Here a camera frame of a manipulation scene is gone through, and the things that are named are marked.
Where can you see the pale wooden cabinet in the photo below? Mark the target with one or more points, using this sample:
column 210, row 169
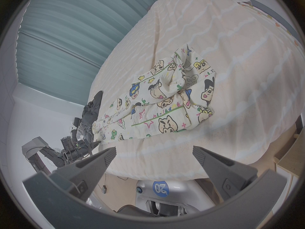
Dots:
column 288, row 163

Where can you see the small grey power adapter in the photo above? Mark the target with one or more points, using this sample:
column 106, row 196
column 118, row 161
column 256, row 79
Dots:
column 104, row 189

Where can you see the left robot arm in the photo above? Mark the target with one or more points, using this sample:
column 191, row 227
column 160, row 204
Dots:
column 43, row 149

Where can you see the bed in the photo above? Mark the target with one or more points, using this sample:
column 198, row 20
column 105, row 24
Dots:
column 238, row 80

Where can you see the blue-green curtain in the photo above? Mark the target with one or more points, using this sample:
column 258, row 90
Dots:
column 59, row 75
column 83, row 20

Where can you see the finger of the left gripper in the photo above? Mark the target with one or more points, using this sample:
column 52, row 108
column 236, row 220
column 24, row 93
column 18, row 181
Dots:
column 95, row 145

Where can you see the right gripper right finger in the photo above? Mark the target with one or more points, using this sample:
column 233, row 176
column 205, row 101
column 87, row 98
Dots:
column 224, row 173

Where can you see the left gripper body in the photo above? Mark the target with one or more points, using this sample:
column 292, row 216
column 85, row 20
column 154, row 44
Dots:
column 85, row 147

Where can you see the black garment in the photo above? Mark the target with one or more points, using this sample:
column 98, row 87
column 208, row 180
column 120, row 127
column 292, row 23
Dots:
column 94, row 106

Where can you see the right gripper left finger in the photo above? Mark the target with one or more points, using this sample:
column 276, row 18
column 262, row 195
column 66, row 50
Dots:
column 88, row 173

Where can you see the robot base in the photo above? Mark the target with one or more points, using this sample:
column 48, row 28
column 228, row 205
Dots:
column 181, row 192

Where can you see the black low cabinet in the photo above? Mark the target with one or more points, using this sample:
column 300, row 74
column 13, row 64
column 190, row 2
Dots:
column 76, row 122

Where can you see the dark grey garment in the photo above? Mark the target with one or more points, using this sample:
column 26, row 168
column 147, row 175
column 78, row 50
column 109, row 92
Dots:
column 84, row 131

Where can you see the white printed pyjama top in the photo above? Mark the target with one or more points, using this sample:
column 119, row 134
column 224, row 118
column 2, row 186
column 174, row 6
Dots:
column 162, row 108

